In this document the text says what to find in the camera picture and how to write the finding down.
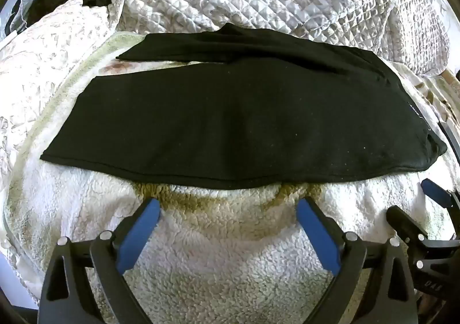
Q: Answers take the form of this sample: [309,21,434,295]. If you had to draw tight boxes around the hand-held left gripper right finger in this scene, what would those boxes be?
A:
[296,196,419,324]

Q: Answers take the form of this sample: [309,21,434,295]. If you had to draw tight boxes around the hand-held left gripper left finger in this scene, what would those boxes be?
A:
[38,198,161,324]

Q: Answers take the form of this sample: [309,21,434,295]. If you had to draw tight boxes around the black pants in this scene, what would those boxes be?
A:
[39,23,448,191]

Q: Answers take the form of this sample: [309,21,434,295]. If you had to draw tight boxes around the white floral fleece blanket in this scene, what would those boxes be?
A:
[3,31,458,324]

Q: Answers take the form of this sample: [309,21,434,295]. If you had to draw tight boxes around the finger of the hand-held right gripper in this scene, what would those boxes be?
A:
[386,205,434,251]
[421,178,460,212]

